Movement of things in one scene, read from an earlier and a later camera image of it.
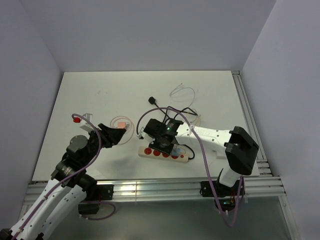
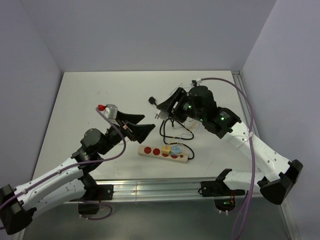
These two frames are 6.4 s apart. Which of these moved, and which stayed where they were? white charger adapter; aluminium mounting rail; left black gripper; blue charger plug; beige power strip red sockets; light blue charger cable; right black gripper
Moved: left black gripper; right black gripper; white charger adapter; light blue charger cable
Stayed: aluminium mounting rail; beige power strip red sockets; blue charger plug
